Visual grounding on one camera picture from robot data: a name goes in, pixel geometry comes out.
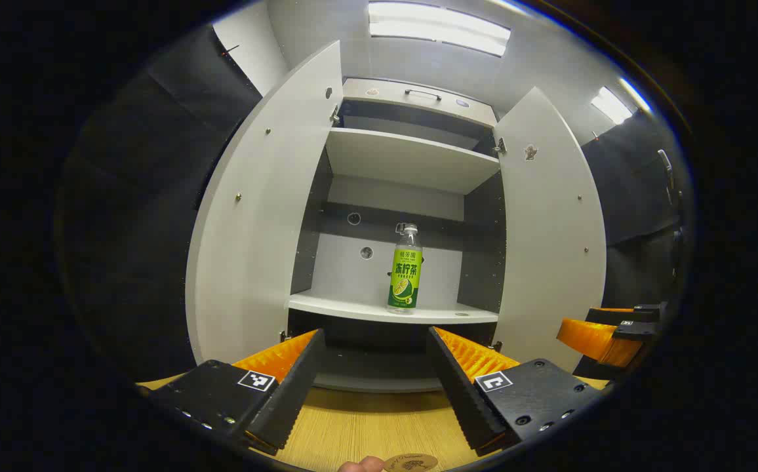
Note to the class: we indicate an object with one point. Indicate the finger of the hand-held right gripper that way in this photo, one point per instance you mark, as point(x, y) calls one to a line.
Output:
point(592, 337)

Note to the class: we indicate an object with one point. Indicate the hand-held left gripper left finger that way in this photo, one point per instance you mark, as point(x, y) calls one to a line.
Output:
point(287, 393)

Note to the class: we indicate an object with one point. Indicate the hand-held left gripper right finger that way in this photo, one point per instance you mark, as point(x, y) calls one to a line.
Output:
point(461, 393)

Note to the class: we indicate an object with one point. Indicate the round brown coaster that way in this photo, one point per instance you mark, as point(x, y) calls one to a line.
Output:
point(410, 463)

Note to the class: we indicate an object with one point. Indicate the white cabinet door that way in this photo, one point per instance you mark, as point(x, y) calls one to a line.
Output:
point(549, 262)
point(261, 229)

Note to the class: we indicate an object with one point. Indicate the green label clear bottle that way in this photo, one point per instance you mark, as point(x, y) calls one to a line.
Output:
point(405, 275)

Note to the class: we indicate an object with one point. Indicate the white cabinet shelf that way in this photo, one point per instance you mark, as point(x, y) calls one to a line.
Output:
point(353, 307)
point(405, 160)

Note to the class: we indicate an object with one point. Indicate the white and grey cabinet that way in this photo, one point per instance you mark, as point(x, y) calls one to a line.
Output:
point(385, 196)

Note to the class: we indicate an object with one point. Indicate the black backdrop cloth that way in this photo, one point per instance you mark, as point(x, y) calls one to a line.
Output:
point(635, 196)
point(136, 229)

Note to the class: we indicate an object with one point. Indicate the grey metal bar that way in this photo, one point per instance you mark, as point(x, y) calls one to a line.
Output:
point(665, 160)

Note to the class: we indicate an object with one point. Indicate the small ceiling light panel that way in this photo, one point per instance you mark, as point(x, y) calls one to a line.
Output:
point(612, 105)

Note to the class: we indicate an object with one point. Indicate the large ceiling light panel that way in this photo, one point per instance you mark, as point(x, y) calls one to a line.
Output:
point(438, 29)

